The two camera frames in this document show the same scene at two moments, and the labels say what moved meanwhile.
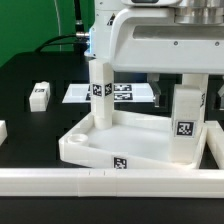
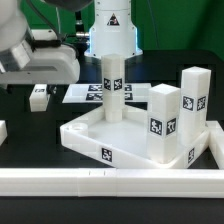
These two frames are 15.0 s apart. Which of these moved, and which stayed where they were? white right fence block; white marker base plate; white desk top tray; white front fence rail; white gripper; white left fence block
Moved: white desk top tray; white gripper
Stayed: white right fence block; white marker base plate; white left fence block; white front fence rail
